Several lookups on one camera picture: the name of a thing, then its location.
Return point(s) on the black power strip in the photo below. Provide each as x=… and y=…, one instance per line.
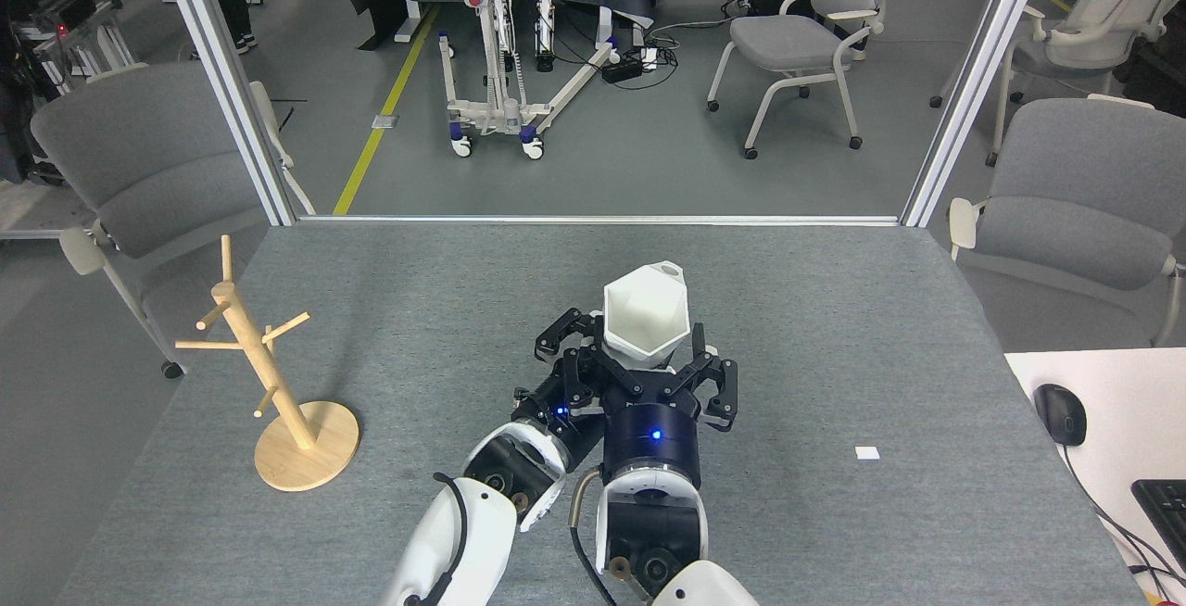
x=623, y=69

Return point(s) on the white faceted cup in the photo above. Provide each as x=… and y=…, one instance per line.
x=644, y=314

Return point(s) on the white desk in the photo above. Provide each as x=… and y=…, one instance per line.
x=1130, y=402

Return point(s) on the silver frame post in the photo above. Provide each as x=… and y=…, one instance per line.
x=222, y=78
x=973, y=87

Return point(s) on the metal floor plate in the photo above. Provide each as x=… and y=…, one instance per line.
x=384, y=121

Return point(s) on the silver table edge rail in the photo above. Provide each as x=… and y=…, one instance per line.
x=602, y=220

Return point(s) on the black computer mouse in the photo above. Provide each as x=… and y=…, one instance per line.
x=1061, y=413

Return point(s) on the grey chair with beige arms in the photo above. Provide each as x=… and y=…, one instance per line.
x=139, y=161
x=1075, y=189
x=783, y=41
x=1103, y=4

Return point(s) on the small white table marker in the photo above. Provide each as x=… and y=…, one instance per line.
x=867, y=453

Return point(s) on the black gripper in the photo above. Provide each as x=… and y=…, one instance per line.
x=653, y=439
x=574, y=430

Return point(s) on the metal equipment rack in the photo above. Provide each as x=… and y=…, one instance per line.
x=74, y=8

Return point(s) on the wooden cup rack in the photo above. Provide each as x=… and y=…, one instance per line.
x=306, y=453

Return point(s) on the black keyboard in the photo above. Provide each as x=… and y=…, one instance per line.
x=1166, y=509

